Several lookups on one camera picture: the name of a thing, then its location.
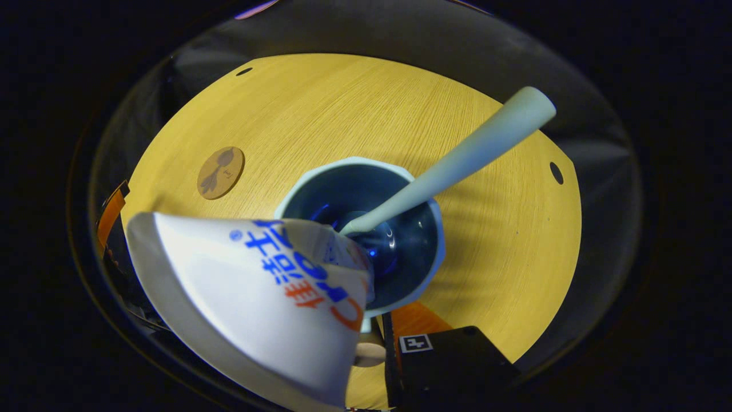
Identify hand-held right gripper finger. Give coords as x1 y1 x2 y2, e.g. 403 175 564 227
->
382 302 521 410

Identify light blue cup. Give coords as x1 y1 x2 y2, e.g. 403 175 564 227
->
274 156 445 368

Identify round wooden coaster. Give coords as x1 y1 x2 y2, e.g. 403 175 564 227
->
197 146 245 200

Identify white toothpaste tube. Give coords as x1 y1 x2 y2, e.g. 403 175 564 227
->
126 212 375 410

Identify pale green toothbrush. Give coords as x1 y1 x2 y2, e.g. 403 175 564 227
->
339 86 557 236

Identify black backdrop cloth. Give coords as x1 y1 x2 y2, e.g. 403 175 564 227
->
91 0 644 378

